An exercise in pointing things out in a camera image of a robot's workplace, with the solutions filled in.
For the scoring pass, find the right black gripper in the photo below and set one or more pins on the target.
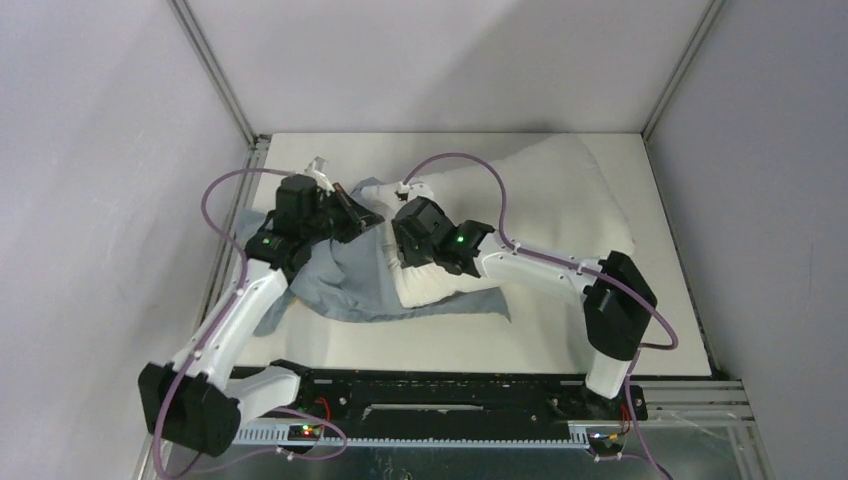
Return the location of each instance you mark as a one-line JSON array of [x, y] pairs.
[[408, 258]]

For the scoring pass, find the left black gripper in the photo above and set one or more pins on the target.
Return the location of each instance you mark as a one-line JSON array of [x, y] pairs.
[[358, 219]]

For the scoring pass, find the white pillow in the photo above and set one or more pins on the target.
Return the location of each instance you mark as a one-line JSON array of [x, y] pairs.
[[557, 200]]

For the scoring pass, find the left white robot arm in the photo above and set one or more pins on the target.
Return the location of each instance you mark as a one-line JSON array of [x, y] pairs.
[[190, 400]]

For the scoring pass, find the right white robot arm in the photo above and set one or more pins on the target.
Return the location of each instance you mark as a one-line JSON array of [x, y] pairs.
[[616, 302]]

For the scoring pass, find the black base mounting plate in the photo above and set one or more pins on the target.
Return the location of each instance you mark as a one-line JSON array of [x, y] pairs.
[[406, 407]]

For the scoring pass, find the left aluminium frame post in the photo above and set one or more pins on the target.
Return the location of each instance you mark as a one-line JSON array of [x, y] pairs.
[[198, 41]]

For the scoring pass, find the aluminium frame post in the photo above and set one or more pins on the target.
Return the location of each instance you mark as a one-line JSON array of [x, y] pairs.
[[706, 23], [198, 41]]

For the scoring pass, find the aluminium base frame rails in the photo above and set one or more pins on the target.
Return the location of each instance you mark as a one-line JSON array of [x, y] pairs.
[[545, 334]]

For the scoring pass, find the right aluminium frame post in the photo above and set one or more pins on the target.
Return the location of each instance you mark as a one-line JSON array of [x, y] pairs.
[[706, 23]]

